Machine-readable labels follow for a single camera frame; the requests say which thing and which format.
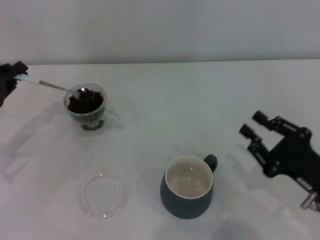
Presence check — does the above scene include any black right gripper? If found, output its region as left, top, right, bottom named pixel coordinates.
left=239, top=110, right=320, bottom=194

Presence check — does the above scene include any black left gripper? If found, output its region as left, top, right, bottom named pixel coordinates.
left=0, top=60, right=29, bottom=109

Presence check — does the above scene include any blue handled metal spoon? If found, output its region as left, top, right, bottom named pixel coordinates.
left=18, top=74, right=88, bottom=99

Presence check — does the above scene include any clear glass cup with handle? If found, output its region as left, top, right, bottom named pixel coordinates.
left=62, top=82, right=125, bottom=137

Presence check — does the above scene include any coffee beans pile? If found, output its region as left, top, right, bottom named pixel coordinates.
left=67, top=89, right=105, bottom=114

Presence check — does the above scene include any dark green ceramic mug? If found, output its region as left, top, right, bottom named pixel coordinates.
left=159, top=153, right=219, bottom=220

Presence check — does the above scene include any clear glass saucer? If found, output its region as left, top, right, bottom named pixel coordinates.
left=80, top=174, right=130, bottom=220

